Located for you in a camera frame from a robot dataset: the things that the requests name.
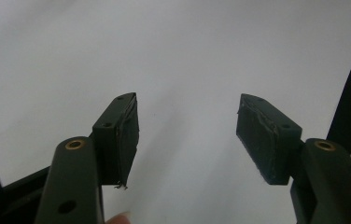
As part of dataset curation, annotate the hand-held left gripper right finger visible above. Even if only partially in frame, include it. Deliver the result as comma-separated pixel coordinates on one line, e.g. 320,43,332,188
235,92,303,186

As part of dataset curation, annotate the white table mat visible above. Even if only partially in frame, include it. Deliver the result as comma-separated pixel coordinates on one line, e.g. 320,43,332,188
0,0,351,224

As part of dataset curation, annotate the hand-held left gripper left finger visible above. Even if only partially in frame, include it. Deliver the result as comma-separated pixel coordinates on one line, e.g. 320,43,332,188
91,91,140,190

